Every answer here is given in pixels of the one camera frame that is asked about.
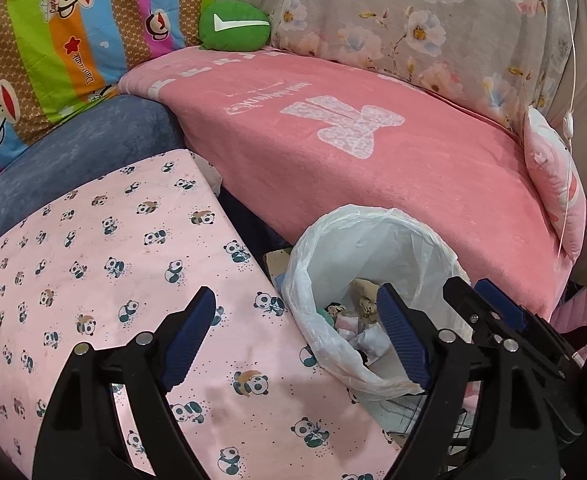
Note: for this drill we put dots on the blue velvet cushion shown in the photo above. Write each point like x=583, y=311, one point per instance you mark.
x=83, y=140

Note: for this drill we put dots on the pink quilted cloth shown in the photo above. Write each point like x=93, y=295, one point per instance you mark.
x=583, y=305

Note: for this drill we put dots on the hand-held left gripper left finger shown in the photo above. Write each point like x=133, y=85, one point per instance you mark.
x=188, y=340

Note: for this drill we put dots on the green plush pillow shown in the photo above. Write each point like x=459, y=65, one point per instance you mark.
x=233, y=35

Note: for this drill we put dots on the clear plastic package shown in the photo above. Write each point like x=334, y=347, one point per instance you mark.
x=363, y=337

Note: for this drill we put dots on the pink panda print cloth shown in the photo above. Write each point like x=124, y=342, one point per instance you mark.
x=98, y=270

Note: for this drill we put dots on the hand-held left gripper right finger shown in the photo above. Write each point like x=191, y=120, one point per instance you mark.
x=403, y=340

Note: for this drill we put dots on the beige stocking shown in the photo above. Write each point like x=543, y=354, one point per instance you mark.
x=361, y=292

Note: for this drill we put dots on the colourful striped cartoon quilt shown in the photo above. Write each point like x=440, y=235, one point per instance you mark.
x=48, y=50

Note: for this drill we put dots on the white-lined trash bin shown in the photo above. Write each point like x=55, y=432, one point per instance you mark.
x=398, y=240

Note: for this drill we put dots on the grey floral bedding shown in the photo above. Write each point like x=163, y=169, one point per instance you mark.
x=373, y=10

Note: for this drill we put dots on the pink blanket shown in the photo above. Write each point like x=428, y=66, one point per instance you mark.
x=373, y=170

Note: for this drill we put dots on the brown cardboard piece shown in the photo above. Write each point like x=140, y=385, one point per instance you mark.
x=276, y=265

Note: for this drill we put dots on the small pink pillow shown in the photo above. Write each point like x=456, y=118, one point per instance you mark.
x=553, y=185

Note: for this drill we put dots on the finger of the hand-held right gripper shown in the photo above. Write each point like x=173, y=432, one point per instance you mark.
x=501, y=300
x=466, y=305

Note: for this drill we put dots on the mint green soft object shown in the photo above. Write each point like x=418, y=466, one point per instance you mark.
x=327, y=316

